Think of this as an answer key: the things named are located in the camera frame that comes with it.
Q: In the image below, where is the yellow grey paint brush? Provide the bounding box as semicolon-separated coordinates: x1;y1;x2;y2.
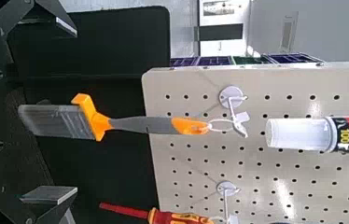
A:
18;92;236;143

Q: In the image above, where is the red yellow screwdriver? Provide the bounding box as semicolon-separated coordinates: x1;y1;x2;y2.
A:
98;202;216;224

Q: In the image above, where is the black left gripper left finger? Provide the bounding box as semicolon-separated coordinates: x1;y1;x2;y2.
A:
0;185;78;224

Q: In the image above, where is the red white sealant tube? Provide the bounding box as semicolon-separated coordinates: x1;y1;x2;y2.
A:
264;115;349;157

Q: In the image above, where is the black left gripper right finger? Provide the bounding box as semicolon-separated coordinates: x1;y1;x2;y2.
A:
0;0;78;38

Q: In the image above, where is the white plastic pegboard hook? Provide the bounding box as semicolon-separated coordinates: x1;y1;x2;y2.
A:
218;85;251;138
215;180;242;224

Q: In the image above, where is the white cabinet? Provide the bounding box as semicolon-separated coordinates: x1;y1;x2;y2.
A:
197;0;252;58

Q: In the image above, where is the beige perforated pegboard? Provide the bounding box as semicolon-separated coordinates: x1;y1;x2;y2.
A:
141;63;349;224

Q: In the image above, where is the green compartment bin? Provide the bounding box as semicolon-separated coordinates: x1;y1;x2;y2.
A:
231;54;277;65

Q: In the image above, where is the purple compartment bin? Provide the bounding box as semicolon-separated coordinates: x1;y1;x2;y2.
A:
169;55;234;67
267;52;325;65

